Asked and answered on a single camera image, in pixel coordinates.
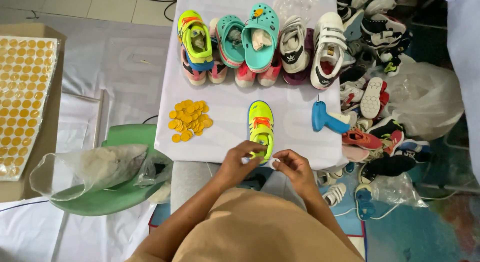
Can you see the person's left hand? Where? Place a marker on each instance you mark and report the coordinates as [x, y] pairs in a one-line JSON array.
[[234, 168]]

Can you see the person's right hand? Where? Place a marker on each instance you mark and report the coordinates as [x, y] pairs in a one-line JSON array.
[[298, 173]]

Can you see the neon yellow kids sneaker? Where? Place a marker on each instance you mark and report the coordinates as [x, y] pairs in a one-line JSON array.
[[195, 40], [260, 123]]

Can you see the blue tagging gun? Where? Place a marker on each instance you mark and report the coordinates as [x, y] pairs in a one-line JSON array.
[[326, 119]]

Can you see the pile of yellow round stickers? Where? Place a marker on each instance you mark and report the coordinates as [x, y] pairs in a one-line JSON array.
[[189, 121]]

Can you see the white table cloth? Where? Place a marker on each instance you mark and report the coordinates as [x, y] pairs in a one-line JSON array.
[[228, 100]]

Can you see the person's beige shirt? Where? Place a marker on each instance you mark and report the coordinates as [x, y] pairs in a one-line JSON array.
[[262, 232]]

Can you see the blue kids sandal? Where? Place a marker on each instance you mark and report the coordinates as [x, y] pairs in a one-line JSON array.
[[364, 202]]

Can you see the pink white-toed shoe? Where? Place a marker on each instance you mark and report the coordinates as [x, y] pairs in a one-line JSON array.
[[245, 77], [269, 76]]

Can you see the purple shoe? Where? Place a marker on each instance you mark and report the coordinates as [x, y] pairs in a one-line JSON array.
[[300, 77]]

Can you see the pink kids sneaker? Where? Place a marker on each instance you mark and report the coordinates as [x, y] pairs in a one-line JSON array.
[[193, 75], [218, 72]]

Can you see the small clear plastic bag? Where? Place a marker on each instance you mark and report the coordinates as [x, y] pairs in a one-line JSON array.
[[397, 190]]

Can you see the heap of mixed shoes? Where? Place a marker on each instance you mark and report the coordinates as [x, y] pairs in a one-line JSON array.
[[375, 104]]

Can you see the green plastic chair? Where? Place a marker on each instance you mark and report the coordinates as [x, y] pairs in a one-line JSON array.
[[127, 136]]

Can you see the teal clog with red stripe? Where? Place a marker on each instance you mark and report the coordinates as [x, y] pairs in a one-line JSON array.
[[229, 42]]

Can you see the white black-striped sneaker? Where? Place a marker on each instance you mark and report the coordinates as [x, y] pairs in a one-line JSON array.
[[293, 44]]

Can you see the teal clog with orange charm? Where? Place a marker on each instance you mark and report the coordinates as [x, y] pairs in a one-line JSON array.
[[260, 36]]

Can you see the clear bag with paper stuffing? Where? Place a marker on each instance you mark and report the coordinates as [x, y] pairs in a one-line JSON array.
[[93, 166]]

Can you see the large clear plastic bag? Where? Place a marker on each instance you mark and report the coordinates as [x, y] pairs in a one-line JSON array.
[[423, 96]]

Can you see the white floor sheet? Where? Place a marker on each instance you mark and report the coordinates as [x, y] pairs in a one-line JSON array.
[[123, 63]]

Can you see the crumpled clear plastic wrap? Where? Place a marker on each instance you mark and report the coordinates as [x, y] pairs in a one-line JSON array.
[[296, 4]]

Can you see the brown cardboard box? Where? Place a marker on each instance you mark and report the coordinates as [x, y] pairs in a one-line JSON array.
[[50, 134]]

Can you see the sheet of yellow round stickers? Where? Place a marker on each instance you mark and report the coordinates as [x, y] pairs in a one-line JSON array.
[[22, 100]]

